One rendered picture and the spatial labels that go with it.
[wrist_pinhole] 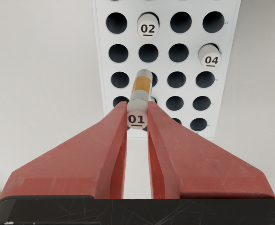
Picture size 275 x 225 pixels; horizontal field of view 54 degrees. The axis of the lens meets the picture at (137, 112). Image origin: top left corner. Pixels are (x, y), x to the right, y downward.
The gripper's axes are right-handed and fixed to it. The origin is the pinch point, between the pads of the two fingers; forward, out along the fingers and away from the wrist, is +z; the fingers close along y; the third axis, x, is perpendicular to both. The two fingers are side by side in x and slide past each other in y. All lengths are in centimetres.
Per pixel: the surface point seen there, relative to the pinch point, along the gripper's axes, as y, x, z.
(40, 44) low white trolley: 7.4, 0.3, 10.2
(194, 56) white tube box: -3.6, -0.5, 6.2
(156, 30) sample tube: -1.1, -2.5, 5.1
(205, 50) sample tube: -4.1, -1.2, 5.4
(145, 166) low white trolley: -0.9, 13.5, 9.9
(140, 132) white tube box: -0.2, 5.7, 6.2
